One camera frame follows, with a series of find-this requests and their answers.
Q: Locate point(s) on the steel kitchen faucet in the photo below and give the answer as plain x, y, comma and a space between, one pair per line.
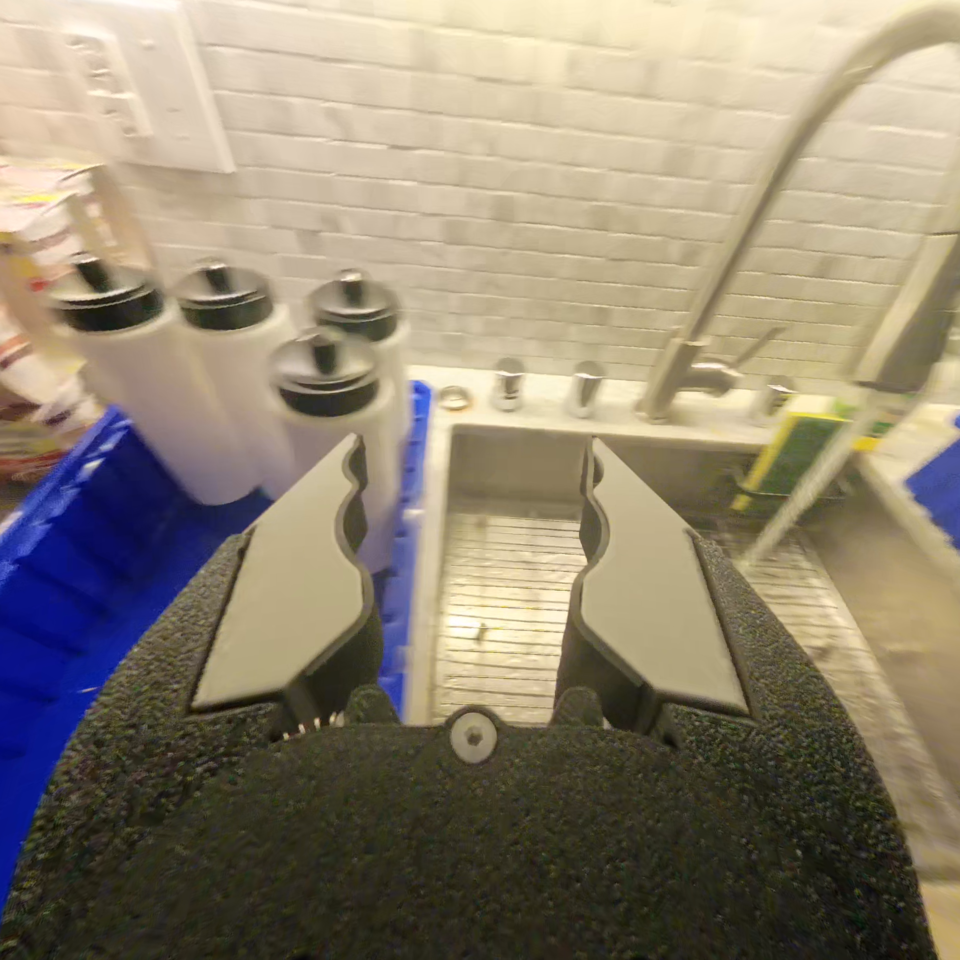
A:
750, 202

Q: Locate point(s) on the chrome sink button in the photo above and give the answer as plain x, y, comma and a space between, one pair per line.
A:
772, 401
586, 390
508, 386

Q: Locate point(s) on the white squeeze bottle black cap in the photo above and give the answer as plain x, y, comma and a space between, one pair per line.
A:
247, 375
315, 427
352, 307
127, 390

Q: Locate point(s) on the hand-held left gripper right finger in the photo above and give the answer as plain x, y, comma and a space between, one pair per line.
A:
652, 600

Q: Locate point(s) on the white wall outlet plate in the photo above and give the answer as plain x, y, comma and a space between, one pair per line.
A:
180, 90

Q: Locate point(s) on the stainless steel sink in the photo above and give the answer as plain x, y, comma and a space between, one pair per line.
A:
862, 570

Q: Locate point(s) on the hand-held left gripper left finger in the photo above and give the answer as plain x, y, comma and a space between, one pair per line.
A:
285, 585

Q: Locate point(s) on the yellow green sponge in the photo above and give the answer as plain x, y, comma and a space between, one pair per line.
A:
802, 442

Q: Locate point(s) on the blue plastic bin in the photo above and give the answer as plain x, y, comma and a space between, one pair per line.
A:
75, 562
937, 487

